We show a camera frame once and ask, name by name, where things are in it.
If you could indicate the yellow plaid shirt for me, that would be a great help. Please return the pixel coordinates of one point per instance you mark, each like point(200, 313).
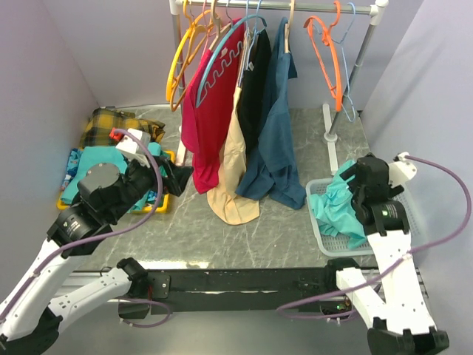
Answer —
point(103, 121)

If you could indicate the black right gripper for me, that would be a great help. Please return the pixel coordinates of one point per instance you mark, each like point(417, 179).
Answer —
point(389, 189)

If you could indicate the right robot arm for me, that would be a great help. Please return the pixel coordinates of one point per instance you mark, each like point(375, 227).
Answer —
point(398, 322)

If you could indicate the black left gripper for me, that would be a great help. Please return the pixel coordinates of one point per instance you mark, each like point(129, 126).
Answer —
point(177, 176)

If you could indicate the green printed garment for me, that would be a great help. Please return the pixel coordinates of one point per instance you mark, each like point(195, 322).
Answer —
point(155, 196)

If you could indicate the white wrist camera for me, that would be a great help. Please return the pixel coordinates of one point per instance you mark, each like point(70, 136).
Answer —
point(130, 148)
point(401, 170)

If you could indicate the black shirt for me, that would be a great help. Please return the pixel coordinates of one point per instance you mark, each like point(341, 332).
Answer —
point(249, 108)

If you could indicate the folded turquoise cloth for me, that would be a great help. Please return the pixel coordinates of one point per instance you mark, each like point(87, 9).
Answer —
point(93, 155)

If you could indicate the black base bar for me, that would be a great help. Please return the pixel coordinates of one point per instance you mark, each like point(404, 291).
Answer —
point(251, 289)

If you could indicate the wooden hanger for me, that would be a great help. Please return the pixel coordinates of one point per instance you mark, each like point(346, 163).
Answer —
point(288, 26)

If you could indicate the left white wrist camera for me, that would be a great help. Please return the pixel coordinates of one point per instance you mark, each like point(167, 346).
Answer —
point(130, 148)

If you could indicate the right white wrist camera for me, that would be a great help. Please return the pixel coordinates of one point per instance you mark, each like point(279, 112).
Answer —
point(401, 170)

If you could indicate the turquoise t shirt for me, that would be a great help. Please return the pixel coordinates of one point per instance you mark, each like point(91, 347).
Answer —
point(334, 213)

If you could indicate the yellow plastic tray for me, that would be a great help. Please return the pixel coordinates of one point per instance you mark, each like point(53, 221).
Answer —
point(147, 207)

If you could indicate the cream beige shirt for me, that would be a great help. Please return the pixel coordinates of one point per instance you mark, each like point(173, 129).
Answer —
point(223, 200)

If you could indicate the white clothes rack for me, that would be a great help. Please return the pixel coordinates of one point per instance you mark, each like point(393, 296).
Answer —
point(375, 11)

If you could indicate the dark blue shirt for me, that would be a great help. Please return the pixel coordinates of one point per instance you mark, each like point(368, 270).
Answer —
point(271, 168)

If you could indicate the white perforated plastic basket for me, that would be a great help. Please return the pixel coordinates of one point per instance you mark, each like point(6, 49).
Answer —
point(338, 246)

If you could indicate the magenta pink shirt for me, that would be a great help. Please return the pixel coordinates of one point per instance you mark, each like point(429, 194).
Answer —
point(205, 127)

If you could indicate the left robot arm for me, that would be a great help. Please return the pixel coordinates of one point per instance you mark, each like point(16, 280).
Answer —
point(33, 316)

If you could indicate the thin blue wire hanger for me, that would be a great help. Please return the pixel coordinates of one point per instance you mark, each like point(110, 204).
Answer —
point(340, 89)

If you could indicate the beige hanger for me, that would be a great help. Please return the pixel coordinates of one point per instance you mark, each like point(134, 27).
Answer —
point(218, 29)

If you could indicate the yellow plastic hanger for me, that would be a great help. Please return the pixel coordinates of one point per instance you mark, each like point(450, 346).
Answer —
point(187, 46)

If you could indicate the blue patterned cloth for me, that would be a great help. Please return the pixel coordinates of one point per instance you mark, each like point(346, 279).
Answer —
point(71, 167)

